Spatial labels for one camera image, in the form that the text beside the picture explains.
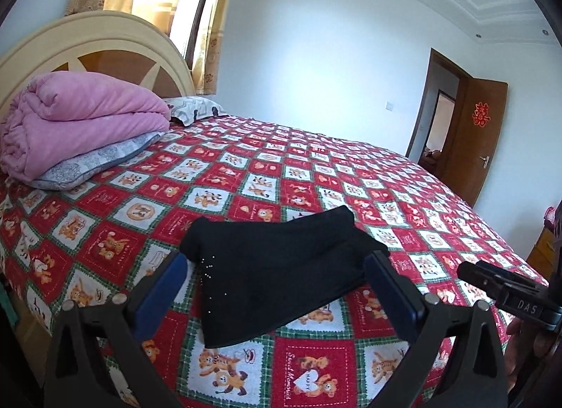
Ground black pants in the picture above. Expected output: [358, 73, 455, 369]
[179, 205, 390, 348]

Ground right hand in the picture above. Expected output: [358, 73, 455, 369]
[504, 318, 555, 392]

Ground wooden nightstand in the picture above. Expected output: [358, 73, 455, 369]
[527, 227, 555, 279]

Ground red plaid cloth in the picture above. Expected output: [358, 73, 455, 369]
[544, 206, 557, 231]

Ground red patterned bedspread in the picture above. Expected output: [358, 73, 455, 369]
[1, 117, 537, 407]

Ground brown wooden door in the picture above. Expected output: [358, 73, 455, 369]
[441, 78, 508, 206]

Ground red door decoration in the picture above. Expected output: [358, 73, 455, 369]
[471, 102, 491, 127]

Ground grey patterned pillow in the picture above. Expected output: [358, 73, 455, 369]
[25, 131, 165, 191]

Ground pink folded blanket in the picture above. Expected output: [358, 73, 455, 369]
[1, 71, 170, 182]

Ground white patterned pillow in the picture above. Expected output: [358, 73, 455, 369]
[164, 96, 228, 126]

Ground yellow right curtain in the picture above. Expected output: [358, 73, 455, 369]
[191, 0, 230, 95]

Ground beige wooden headboard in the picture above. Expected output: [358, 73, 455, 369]
[1, 11, 194, 115]

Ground window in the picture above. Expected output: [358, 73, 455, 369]
[170, 0, 206, 68]

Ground silver door handle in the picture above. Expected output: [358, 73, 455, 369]
[479, 156, 490, 169]

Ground brown door frame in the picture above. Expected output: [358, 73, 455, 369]
[406, 48, 475, 180]

